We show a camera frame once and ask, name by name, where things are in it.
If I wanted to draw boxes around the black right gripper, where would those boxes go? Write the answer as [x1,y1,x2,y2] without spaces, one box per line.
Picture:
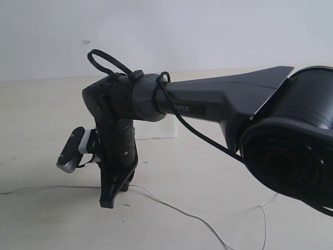
[96,119,137,208]

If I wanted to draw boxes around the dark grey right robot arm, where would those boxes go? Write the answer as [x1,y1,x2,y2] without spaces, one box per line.
[82,66,332,213]

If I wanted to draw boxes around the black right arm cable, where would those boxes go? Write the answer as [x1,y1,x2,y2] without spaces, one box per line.
[87,48,333,217]

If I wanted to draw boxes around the white wired earphones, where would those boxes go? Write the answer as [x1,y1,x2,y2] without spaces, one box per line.
[0,184,279,250]

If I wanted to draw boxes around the clear plastic storage box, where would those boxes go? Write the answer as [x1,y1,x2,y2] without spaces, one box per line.
[134,115,177,140]

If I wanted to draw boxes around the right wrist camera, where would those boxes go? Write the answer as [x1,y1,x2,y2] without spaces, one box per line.
[56,127,101,173]

